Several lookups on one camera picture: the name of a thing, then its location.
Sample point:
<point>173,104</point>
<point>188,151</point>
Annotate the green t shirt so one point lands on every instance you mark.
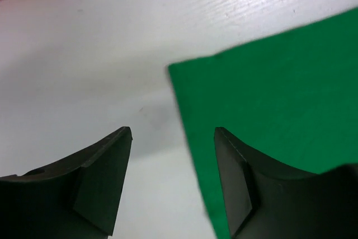
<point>292,96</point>

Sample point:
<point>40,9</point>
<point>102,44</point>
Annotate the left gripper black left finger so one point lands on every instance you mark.
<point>75,197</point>

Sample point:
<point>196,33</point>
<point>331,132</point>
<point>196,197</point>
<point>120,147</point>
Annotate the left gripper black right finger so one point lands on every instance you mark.
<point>265,198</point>

